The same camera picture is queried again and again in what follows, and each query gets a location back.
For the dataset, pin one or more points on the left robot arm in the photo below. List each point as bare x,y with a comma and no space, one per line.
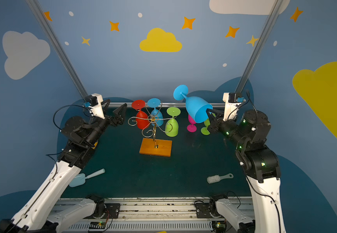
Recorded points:
83,137

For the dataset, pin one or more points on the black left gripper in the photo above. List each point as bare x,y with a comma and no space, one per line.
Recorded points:
110,118

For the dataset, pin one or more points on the wooden rack base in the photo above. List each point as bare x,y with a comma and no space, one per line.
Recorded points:
156,147

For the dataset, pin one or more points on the left aluminium frame post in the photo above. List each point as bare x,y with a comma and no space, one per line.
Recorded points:
52,37

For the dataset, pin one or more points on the light blue plastic scoop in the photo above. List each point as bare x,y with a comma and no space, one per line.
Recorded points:
81,178

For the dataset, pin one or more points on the right aluminium frame post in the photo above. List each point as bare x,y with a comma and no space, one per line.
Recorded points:
266,30

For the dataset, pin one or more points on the aluminium frame post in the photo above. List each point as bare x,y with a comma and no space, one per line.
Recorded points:
266,30
52,37

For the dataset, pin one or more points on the magenta wine glass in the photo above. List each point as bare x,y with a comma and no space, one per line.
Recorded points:
191,127

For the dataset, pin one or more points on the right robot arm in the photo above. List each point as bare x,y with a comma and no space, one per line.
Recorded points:
261,169

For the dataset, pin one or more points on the white scrub brush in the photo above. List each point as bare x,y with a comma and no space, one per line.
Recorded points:
217,178

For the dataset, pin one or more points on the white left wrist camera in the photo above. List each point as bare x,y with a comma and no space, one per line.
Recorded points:
94,104

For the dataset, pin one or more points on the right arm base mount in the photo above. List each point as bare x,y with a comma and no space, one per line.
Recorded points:
226,211

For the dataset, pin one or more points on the front aluminium rail bed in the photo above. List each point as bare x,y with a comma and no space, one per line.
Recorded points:
176,214

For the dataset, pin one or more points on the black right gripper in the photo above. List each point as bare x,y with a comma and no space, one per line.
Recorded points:
213,122

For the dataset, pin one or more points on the blue wine glass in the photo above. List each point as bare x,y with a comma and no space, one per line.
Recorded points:
195,106
155,104

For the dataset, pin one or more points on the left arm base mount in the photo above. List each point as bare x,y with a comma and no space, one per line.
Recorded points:
92,207

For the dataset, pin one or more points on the red wine glass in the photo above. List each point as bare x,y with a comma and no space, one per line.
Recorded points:
141,118

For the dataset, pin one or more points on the horizontal aluminium back rail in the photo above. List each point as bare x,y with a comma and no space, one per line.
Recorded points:
165,105

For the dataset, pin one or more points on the gold wire wine glass rack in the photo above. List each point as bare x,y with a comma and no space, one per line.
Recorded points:
151,131

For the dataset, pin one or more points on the green wine glass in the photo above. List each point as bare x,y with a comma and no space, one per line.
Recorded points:
172,126
204,130

